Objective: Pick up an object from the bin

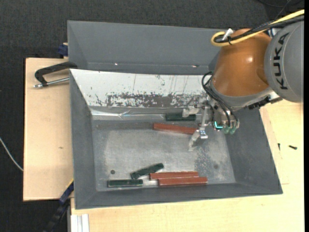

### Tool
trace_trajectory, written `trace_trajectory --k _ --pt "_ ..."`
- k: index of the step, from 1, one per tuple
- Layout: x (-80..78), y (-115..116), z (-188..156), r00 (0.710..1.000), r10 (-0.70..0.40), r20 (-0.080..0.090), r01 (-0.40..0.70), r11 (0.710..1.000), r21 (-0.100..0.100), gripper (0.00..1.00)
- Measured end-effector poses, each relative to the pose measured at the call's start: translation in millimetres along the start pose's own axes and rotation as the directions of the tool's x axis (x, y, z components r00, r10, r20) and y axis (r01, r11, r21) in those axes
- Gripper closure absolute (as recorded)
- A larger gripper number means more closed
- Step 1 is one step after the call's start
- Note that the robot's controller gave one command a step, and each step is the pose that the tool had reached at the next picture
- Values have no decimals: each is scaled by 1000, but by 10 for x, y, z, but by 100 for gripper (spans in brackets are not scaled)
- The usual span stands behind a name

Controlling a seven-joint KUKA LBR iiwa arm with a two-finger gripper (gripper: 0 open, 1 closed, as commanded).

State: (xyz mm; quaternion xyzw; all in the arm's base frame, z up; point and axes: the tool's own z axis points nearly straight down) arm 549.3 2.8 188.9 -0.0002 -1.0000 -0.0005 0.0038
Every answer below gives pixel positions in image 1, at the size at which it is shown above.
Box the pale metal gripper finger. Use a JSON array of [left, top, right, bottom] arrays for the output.
[[188, 128, 209, 152], [182, 104, 205, 118]]

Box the dark green flat block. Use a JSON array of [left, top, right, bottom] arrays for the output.
[[107, 178, 144, 189], [165, 113, 197, 122], [130, 162, 165, 180]]

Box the red-brown flat block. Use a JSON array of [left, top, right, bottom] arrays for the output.
[[153, 122, 200, 135], [148, 171, 199, 181], [157, 176, 209, 187]]

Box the grey metal bin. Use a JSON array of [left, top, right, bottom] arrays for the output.
[[66, 20, 283, 210]]

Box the black cylinder on white bracket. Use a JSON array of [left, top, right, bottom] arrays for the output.
[[248, 90, 283, 110]]

